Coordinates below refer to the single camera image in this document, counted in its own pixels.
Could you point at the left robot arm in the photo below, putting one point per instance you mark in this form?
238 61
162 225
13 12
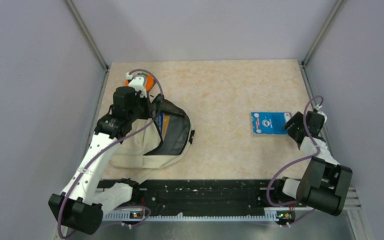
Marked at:
79 206

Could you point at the cream canvas backpack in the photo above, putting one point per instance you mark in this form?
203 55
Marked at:
150 151

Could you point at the orange green book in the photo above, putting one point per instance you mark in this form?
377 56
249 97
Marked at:
166 119

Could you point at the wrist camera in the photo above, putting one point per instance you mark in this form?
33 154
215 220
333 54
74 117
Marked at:
138 82
318 109

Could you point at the blue illustrated cover book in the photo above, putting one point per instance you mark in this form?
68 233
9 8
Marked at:
160 121

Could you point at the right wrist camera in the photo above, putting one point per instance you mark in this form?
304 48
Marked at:
318 109

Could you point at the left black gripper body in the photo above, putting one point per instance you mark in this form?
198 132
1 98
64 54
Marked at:
141 110

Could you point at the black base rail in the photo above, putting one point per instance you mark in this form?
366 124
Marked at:
207 198

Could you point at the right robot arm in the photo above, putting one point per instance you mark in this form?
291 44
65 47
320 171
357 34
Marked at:
325 183

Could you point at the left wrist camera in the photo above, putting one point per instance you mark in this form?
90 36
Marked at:
138 82

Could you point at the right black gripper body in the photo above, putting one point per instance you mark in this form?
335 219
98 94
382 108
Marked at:
298 120

